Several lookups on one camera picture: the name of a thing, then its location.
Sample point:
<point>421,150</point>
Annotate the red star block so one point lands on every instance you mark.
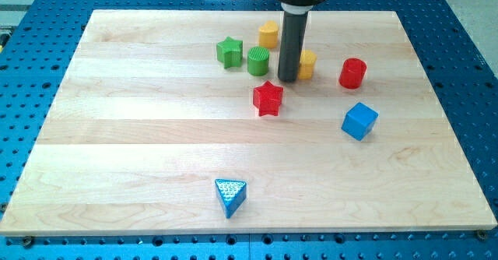
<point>267,98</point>

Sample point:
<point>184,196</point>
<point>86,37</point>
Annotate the green star block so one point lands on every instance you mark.
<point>230,52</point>

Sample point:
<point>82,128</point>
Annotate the green cylinder block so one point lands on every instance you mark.
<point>258,61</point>

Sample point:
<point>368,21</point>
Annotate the blue triangle block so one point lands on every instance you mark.
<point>231,194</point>

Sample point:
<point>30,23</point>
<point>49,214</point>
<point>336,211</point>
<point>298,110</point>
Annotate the light wooden board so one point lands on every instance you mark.
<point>146,118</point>

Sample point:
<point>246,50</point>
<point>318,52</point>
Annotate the yellow heart block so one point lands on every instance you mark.
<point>268,34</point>

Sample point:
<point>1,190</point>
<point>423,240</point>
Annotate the yellow hexagon block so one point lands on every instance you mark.
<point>307,62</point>

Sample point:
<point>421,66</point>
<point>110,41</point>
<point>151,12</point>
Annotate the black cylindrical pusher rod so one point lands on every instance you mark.
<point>293,31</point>

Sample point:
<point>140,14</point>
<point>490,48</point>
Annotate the blue cube block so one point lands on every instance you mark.
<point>359,121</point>

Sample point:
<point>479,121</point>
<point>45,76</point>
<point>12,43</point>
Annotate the red cylinder block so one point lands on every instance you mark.
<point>353,71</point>

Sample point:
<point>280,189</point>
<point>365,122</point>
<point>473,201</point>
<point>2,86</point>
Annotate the blue perforated table plate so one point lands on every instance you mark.
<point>40,48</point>

